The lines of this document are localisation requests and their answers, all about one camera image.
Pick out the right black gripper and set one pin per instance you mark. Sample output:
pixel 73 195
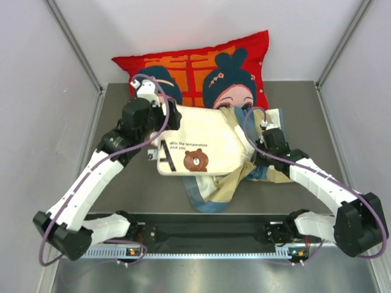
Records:
pixel 258 160

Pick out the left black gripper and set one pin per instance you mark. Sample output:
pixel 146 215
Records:
pixel 173 118

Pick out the cream bear print pillow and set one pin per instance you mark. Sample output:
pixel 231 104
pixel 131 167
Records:
pixel 208 142

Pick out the blue beige checked pillowcase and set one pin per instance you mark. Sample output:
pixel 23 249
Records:
pixel 212 194

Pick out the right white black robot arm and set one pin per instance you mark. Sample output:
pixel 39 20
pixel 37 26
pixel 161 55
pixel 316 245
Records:
pixel 357 222

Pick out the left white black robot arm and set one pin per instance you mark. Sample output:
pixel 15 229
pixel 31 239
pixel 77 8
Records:
pixel 64 225

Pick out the red cartoon couple pillow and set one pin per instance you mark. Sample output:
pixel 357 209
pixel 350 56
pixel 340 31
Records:
pixel 225 75

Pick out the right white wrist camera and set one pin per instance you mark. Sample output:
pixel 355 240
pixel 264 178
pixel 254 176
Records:
pixel 265 126

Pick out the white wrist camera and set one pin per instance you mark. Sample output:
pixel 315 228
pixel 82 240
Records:
pixel 146 90
pixel 265 126

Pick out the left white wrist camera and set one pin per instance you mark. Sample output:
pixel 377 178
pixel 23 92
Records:
pixel 146 90

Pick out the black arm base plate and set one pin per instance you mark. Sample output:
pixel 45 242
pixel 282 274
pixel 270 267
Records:
pixel 208 232

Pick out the slotted grey cable duct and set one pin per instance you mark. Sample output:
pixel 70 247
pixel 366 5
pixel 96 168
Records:
pixel 133 252

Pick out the left aluminium frame post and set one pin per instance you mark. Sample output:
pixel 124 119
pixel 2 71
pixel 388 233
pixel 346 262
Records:
pixel 72 41

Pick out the aluminium frame post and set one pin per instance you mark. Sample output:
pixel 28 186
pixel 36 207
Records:
pixel 72 41
pixel 343 42

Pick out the right aluminium frame post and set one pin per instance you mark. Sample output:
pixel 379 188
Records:
pixel 343 42

